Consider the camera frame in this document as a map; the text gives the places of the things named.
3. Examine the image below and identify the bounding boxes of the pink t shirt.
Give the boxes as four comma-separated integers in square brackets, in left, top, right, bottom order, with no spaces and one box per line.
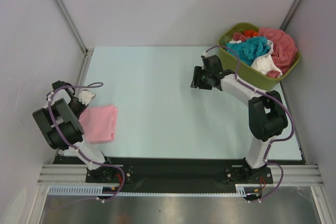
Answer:
[79,105,118,144]

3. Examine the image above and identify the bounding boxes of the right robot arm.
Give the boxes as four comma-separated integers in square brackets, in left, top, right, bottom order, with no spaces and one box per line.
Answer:
[191,55,288,183]

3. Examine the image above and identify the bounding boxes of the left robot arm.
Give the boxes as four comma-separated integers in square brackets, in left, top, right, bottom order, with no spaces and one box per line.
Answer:
[33,80,116,182]

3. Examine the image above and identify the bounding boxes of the teal t shirt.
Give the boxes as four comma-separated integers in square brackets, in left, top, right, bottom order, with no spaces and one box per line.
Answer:
[225,37,272,66]

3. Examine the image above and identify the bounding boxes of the white t shirt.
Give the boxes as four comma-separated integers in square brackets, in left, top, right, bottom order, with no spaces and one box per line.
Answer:
[228,39,284,77]

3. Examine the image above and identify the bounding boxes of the orange t shirt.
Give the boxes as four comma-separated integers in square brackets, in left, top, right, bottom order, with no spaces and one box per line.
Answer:
[243,30,258,38]

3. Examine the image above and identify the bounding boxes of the coral red t shirt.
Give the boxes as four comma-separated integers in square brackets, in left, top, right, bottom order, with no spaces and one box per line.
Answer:
[226,27,298,78]

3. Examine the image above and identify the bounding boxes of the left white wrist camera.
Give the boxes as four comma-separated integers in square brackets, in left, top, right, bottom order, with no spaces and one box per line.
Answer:
[78,90,96,106]

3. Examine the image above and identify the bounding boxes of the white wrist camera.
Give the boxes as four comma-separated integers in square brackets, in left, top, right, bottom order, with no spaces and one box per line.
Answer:
[201,52,208,71]
[78,90,96,106]

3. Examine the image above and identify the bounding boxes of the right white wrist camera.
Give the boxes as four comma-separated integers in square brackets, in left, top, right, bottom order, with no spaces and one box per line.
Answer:
[201,52,208,71]

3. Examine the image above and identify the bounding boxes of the aluminium frame rail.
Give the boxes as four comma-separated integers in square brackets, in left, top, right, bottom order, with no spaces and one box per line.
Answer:
[37,164,324,187]

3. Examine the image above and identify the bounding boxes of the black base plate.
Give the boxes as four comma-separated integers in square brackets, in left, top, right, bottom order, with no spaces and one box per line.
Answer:
[52,155,308,194]

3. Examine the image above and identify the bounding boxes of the white slotted cable duct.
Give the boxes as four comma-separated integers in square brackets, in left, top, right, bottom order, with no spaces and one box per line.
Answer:
[48,185,260,197]

